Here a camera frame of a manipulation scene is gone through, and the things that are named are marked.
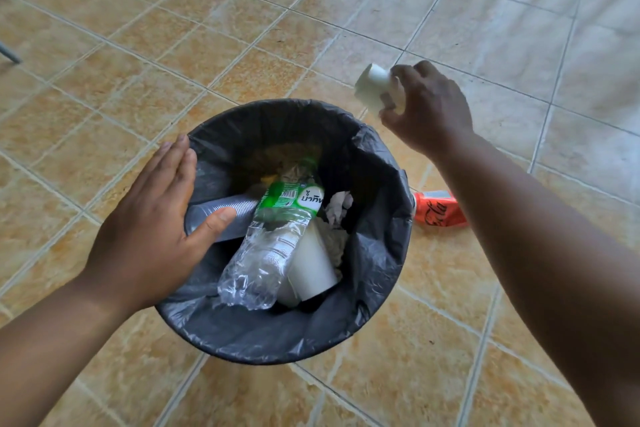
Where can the person's left hand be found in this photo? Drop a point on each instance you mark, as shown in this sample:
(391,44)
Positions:
(145,241)

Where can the black bin with liner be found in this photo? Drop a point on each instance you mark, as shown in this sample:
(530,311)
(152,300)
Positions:
(235,341)

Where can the red cola can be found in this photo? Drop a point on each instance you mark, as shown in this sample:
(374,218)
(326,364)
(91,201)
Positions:
(440,214)

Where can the clear plastic cup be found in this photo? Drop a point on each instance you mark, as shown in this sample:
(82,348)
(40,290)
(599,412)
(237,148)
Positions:
(245,211)

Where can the person's right forearm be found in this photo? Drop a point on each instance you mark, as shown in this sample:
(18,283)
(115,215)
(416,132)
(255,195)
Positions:
(550,266)

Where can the white tissue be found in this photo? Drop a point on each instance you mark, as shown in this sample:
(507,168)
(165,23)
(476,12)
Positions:
(339,204)

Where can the green-label water bottle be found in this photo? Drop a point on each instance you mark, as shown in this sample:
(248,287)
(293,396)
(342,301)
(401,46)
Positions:
(285,201)

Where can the person's right hand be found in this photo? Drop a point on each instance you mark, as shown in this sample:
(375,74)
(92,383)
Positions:
(435,116)

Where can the person's left forearm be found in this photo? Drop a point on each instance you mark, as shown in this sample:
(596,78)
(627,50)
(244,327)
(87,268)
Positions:
(50,351)

